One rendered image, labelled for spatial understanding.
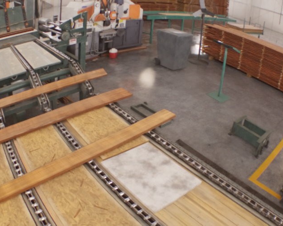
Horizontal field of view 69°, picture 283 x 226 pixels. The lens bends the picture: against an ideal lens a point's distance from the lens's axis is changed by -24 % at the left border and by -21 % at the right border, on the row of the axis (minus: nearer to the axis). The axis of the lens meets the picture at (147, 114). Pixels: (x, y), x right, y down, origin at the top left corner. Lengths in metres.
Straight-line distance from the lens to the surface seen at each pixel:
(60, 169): 1.81
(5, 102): 2.81
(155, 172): 1.85
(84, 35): 5.37
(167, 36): 5.89
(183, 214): 1.63
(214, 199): 1.77
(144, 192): 1.70
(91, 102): 2.60
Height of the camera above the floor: 2.10
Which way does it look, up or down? 30 degrees down
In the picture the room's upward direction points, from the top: 5 degrees clockwise
